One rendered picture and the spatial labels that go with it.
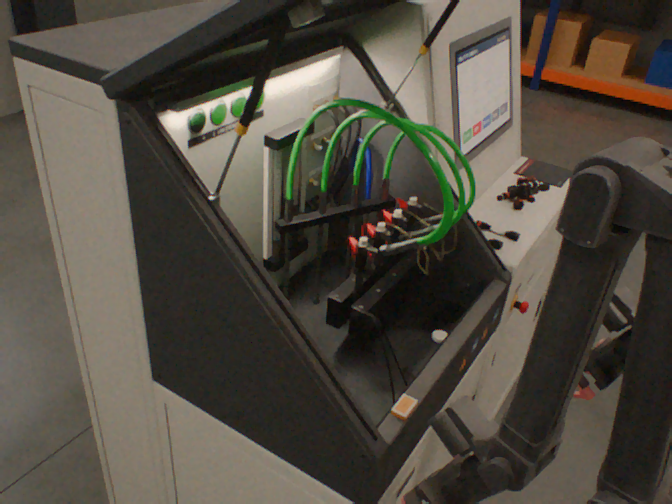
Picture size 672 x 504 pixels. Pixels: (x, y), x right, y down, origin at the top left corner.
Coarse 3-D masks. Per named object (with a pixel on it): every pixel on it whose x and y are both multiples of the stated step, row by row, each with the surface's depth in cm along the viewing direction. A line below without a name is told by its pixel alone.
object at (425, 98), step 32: (416, 0) 143; (448, 0) 152; (480, 0) 167; (512, 0) 187; (352, 32) 152; (384, 32) 147; (416, 32) 143; (448, 32) 153; (512, 32) 191; (384, 64) 151; (448, 64) 155; (512, 64) 195; (416, 96) 150; (448, 96) 158; (448, 128) 161; (512, 128) 203; (480, 160) 183; (512, 160) 209; (480, 192) 188; (544, 256) 193; (512, 288) 162; (544, 288) 223; (512, 320) 183; (512, 352) 209; (512, 384) 243
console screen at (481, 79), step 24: (504, 24) 183; (456, 48) 157; (480, 48) 170; (504, 48) 185; (456, 72) 159; (480, 72) 172; (504, 72) 188; (456, 96) 161; (480, 96) 175; (504, 96) 191; (456, 120) 163; (480, 120) 177; (504, 120) 194; (456, 144) 166; (480, 144) 180
